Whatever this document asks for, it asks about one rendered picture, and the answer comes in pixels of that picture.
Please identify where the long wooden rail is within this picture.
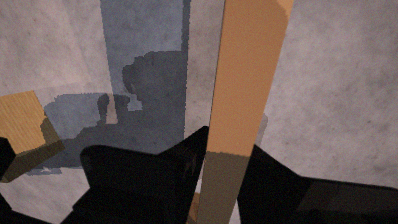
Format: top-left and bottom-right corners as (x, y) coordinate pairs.
(196, 0), (294, 224)

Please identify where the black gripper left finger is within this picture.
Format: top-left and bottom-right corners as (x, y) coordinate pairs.
(80, 126), (209, 224)

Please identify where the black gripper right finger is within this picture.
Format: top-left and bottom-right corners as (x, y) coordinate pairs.
(237, 144), (398, 224)

